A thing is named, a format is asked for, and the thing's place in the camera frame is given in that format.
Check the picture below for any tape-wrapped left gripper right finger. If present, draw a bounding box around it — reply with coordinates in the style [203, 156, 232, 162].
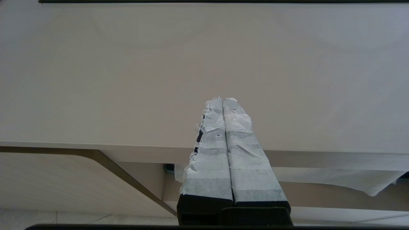
[223, 98, 292, 212]

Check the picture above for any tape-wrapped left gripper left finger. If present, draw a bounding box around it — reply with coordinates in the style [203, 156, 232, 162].
[177, 97, 234, 226]

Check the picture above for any white hanging cloth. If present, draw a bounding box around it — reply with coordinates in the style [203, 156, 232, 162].
[174, 164, 407, 196]

